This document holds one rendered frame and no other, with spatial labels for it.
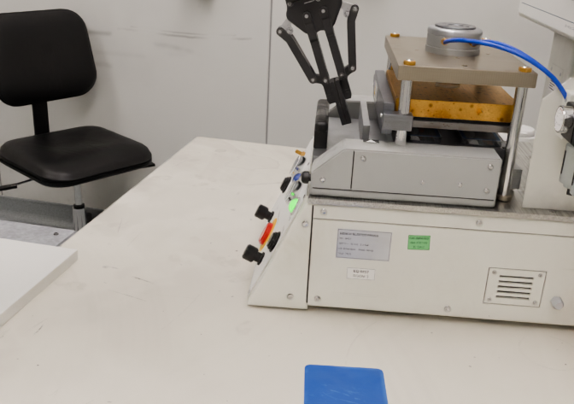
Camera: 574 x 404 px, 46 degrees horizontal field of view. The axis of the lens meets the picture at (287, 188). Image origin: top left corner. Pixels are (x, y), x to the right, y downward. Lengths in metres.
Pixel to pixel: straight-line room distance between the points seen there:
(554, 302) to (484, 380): 0.17
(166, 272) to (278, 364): 0.29
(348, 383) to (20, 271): 0.52
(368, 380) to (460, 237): 0.23
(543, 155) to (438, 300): 0.25
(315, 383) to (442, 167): 0.32
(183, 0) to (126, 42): 0.29
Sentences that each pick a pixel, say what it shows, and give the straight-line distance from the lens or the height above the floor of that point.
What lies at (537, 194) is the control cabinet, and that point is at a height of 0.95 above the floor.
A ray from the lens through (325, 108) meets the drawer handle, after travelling 1.06.
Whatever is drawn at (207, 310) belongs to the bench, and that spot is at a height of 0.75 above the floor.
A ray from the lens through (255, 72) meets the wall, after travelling 2.60.
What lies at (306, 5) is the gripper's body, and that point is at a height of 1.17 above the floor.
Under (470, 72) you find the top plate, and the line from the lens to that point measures 0.92.
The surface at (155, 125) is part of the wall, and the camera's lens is 2.79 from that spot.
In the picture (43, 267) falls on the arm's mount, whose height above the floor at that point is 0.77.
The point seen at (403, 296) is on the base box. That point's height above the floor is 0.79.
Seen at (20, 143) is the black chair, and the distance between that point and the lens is 2.63.
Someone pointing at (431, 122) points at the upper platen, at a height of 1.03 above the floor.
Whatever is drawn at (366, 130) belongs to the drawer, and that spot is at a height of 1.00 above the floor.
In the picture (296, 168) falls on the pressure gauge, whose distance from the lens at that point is 1.13.
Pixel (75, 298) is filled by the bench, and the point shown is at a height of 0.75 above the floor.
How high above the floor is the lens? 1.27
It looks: 21 degrees down
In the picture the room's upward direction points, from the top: 3 degrees clockwise
